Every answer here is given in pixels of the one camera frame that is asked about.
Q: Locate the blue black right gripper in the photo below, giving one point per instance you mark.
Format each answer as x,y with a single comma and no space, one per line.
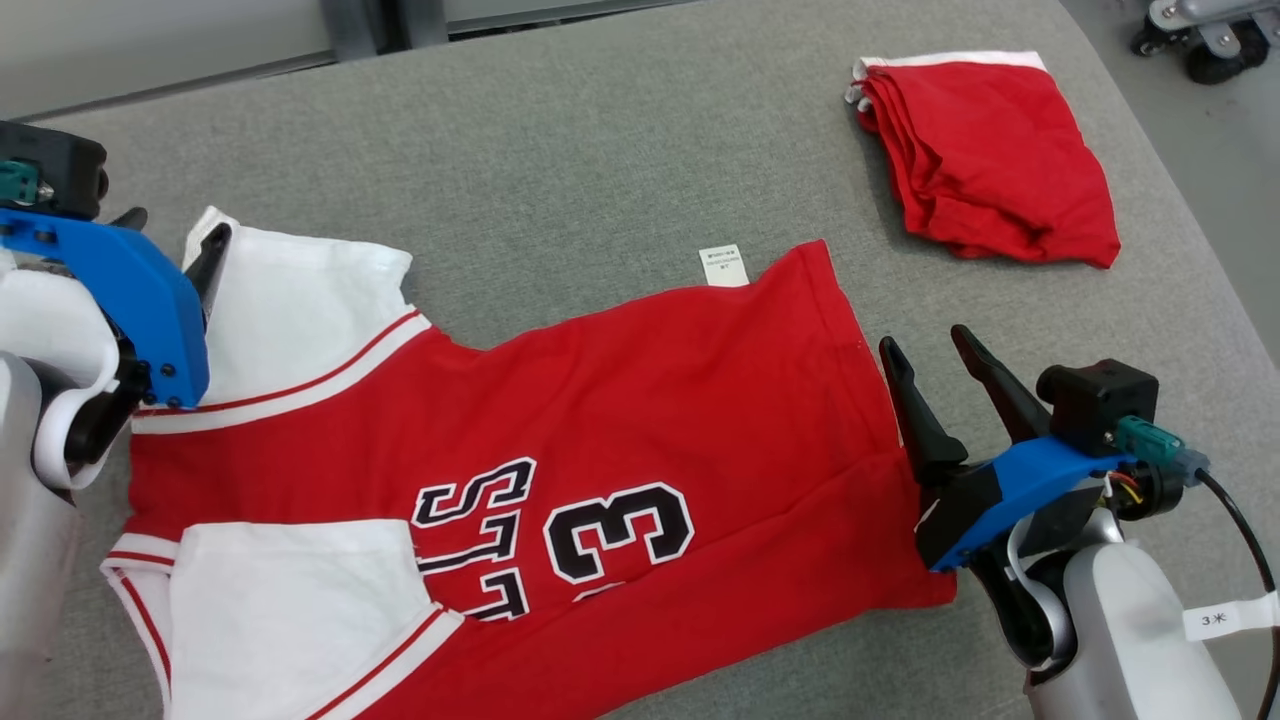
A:
1020,485

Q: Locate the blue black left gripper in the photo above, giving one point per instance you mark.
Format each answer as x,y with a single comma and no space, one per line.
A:
130,290

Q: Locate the red shorts white waistband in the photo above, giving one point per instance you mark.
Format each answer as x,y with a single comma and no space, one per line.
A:
990,150

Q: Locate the red white basketball jersey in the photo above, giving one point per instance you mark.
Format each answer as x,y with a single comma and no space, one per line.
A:
650,400

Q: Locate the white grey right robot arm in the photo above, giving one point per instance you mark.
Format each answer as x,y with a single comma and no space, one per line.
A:
1130,640

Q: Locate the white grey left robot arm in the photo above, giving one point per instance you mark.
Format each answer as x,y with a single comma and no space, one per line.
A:
30,560

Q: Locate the grey wheeled cart base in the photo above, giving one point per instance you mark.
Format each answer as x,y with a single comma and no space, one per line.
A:
1215,30

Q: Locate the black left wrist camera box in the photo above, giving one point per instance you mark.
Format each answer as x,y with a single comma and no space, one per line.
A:
70,160

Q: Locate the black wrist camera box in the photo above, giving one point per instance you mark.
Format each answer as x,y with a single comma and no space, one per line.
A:
70,160
1095,400

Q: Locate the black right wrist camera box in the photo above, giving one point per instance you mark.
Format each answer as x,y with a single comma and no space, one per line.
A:
1095,400

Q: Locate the grey metal partition post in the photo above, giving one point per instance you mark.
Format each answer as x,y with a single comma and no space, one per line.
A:
350,25

